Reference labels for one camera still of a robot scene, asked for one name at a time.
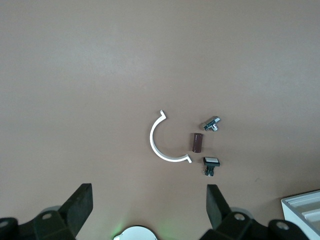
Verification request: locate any white semicircular pipe clamp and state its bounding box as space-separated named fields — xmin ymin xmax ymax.
xmin=149 ymin=109 xmax=193 ymax=165

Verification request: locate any brown cylinder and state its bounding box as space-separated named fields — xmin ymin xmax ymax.
xmin=191 ymin=132 xmax=204 ymax=154

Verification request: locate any chrome valve fitting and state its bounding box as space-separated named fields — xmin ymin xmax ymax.
xmin=200 ymin=115 xmax=222 ymax=133

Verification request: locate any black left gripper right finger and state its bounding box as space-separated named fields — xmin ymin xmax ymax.
xmin=199 ymin=184 xmax=311 ymax=240

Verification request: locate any white drawer cabinet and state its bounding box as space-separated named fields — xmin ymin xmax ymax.
xmin=280 ymin=189 xmax=320 ymax=240

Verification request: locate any white plastic drawer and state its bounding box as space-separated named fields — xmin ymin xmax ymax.
xmin=301 ymin=208 xmax=320 ymax=235
xmin=286 ymin=193 xmax=320 ymax=218

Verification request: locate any brown table cover sheet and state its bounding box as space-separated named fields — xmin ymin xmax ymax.
xmin=0 ymin=0 xmax=320 ymax=240

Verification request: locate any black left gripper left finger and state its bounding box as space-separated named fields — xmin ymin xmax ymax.
xmin=0 ymin=183 xmax=94 ymax=240

